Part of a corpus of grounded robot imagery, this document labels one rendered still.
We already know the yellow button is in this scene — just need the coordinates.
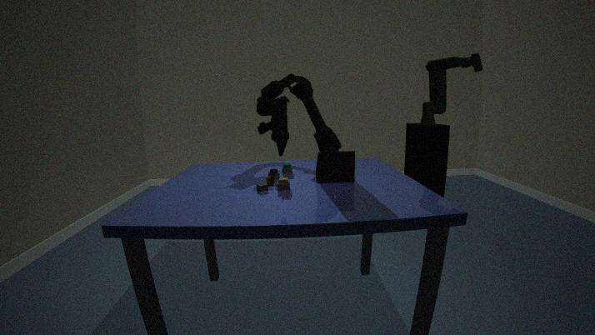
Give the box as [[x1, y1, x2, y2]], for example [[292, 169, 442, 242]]
[[277, 177, 290, 191]]

